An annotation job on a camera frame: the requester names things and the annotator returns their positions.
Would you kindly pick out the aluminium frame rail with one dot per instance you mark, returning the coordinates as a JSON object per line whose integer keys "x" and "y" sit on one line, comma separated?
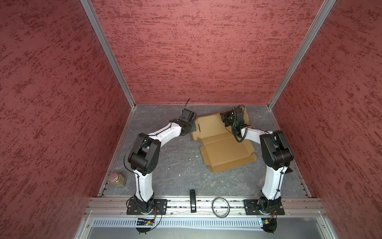
{"x": 208, "y": 207}

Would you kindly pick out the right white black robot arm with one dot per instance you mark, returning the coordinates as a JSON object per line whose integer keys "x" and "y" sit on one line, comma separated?
{"x": 276, "y": 154}

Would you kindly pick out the brown cardboard box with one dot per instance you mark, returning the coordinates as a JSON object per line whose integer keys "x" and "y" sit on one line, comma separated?
{"x": 219, "y": 149}

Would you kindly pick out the black handle bar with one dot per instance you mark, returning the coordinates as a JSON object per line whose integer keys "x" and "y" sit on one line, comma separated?
{"x": 193, "y": 201}

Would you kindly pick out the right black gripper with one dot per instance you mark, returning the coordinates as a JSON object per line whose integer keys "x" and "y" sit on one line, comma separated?
{"x": 225, "y": 115}

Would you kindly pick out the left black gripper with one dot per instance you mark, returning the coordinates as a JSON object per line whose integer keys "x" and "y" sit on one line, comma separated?
{"x": 193, "y": 129}

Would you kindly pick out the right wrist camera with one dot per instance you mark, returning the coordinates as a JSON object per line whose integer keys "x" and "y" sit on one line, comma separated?
{"x": 238, "y": 115}

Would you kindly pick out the black calculator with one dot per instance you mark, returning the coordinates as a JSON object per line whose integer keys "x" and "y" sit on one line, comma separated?
{"x": 289, "y": 170}

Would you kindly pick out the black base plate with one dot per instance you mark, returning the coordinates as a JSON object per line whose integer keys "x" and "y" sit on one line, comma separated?
{"x": 252, "y": 207}
{"x": 154, "y": 206}

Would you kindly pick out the right circuit board connector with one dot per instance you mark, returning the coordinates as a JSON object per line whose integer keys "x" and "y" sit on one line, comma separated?
{"x": 269, "y": 225}

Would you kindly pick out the left aluminium corner post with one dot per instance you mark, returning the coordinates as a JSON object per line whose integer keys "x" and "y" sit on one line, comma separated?
{"x": 91, "y": 14}

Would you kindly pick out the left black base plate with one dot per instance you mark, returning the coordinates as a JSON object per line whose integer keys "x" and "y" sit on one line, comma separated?
{"x": 154, "y": 206}

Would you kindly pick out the right aluminium corner post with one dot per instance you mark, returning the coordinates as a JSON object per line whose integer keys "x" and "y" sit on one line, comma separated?
{"x": 314, "y": 28}

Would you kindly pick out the circuit board connector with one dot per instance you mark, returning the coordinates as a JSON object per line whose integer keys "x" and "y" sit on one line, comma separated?
{"x": 145, "y": 225}
{"x": 269, "y": 225}

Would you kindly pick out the white perforated cable duct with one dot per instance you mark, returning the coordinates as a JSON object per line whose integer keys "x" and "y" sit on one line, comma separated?
{"x": 251, "y": 224}

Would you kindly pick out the glass spice jar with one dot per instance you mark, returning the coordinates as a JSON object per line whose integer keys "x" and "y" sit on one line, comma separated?
{"x": 117, "y": 180}

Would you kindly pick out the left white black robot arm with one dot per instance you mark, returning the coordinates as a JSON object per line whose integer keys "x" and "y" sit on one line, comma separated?
{"x": 143, "y": 157}

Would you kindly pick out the left circuit board connector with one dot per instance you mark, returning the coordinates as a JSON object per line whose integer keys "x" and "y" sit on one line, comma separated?
{"x": 145, "y": 225}

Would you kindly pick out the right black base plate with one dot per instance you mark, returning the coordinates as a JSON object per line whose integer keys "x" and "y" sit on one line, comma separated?
{"x": 252, "y": 207}

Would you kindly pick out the aluminium corner post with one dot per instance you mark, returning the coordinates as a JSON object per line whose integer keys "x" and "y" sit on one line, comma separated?
{"x": 314, "y": 28}
{"x": 91, "y": 14}

